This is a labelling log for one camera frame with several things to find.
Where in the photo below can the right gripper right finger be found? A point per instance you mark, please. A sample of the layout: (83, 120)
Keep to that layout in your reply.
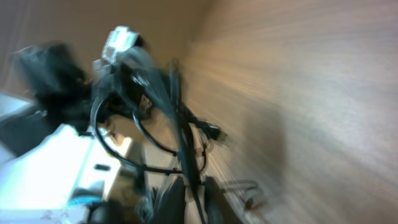
(217, 208)

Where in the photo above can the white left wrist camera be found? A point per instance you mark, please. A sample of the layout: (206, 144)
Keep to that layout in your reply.
(119, 40)

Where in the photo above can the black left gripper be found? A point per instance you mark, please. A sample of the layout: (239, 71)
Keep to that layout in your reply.
(131, 86)

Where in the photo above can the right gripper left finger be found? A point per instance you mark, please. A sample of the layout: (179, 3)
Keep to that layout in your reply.
(170, 208)

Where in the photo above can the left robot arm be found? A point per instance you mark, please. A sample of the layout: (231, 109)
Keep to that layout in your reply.
(49, 138)

